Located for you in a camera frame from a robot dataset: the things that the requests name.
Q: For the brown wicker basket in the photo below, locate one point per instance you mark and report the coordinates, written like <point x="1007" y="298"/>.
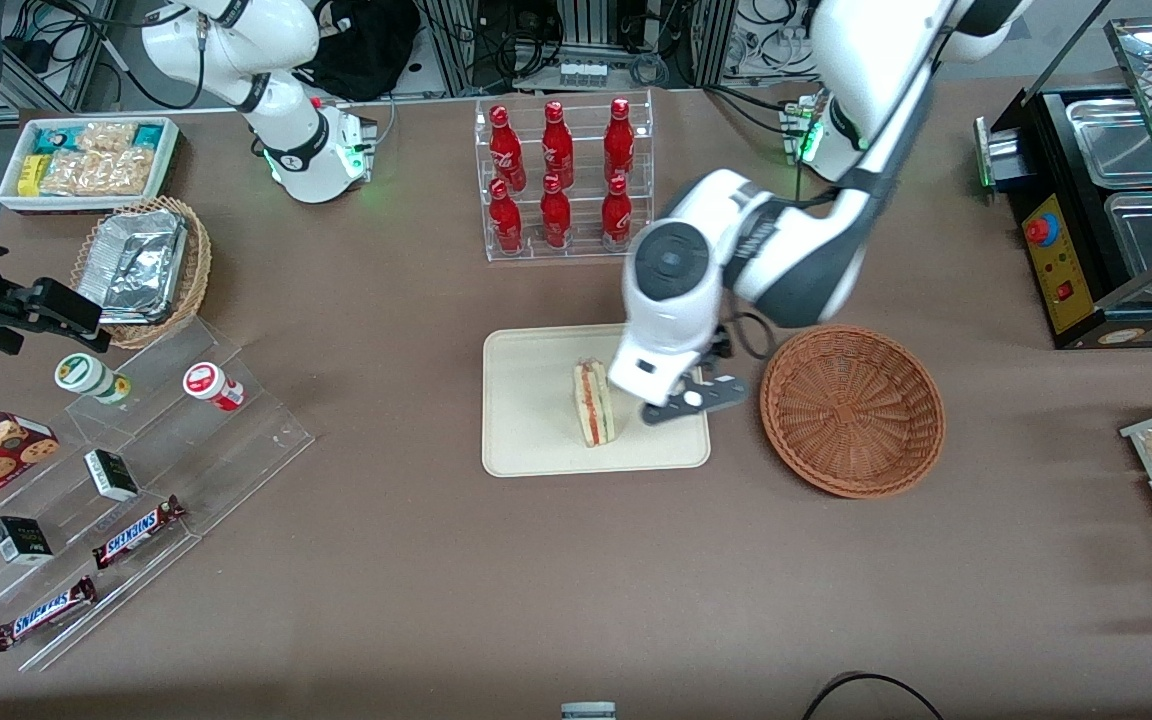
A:
<point x="851" y="410"/>

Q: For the small black carton box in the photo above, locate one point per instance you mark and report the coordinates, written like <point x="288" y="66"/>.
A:
<point x="112" y="475"/>
<point x="21" y="540"/>

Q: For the clear acrylic stepped shelf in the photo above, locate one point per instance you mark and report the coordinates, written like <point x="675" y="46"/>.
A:
<point x="236" y="450"/>

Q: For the light wicker basket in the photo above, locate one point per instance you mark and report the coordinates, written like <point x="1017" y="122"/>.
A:
<point x="196" y="270"/>

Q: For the foil wrapped package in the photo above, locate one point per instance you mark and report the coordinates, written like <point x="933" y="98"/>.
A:
<point x="136" y="262"/>

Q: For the clear bag rice crackers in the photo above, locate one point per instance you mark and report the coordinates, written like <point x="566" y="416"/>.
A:
<point x="106" y="135"/>
<point x="96" y="172"/>

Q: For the red lid small jar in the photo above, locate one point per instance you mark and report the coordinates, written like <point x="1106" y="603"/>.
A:
<point x="208" y="384"/>

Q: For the Snickers chocolate bar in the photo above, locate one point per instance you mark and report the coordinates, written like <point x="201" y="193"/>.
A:
<point x="44" y="613"/>
<point x="138" y="530"/>

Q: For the cream plastic serving tray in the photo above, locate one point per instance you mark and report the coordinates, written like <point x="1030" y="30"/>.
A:
<point x="526" y="410"/>

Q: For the white plastic snack bin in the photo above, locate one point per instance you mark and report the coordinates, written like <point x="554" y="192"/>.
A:
<point x="11" y="200"/>

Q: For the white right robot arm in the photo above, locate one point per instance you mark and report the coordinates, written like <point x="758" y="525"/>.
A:
<point x="286" y="140"/>

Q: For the red cola bottle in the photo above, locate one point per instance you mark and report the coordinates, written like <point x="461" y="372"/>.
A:
<point x="555" y="215"/>
<point x="506" y="220"/>
<point x="619" y="140"/>
<point x="557" y="145"/>
<point x="616" y="205"/>
<point x="504" y="145"/>

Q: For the yellow snack pack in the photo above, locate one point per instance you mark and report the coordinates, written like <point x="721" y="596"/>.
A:
<point x="30" y="175"/>

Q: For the green white lid jar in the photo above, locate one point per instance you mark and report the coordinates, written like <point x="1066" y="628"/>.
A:
<point x="86" y="376"/>

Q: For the triangle sandwich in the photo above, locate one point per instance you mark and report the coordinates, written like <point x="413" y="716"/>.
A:
<point x="594" y="405"/>

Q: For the small grey white device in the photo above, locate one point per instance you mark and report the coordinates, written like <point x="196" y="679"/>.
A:
<point x="588" y="711"/>

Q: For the white power strip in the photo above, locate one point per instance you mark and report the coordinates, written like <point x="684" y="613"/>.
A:
<point x="581" y="73"/>

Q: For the teal snack pack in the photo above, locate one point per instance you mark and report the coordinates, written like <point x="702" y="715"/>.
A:
<point x="148" y="135"/>
<point x="54" y="140"/>

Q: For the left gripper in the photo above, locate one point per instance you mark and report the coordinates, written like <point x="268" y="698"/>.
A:
<point x="721" y="346"/>

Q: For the clear acrylic bottle rack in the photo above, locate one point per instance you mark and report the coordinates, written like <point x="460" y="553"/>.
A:
<point x="576" y="250"/>

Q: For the black food warmer machine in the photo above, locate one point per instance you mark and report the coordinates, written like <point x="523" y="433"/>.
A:
<point x="1071" y="290"/>

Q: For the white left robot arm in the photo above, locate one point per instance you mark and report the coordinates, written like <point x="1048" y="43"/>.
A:
<point x="876" y="60"/>

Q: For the black bag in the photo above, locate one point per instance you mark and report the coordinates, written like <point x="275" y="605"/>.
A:
<point x="366" y="45"/>

